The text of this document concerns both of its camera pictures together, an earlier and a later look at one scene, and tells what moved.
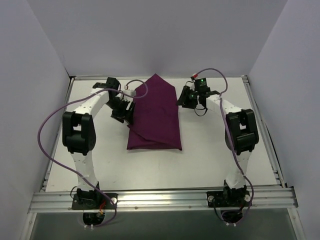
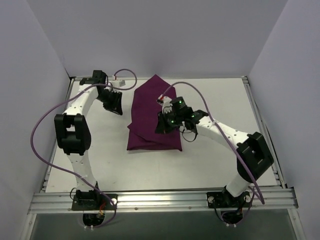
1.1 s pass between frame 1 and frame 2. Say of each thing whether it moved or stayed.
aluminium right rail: stayed
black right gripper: moved
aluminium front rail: stayed
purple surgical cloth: stayed
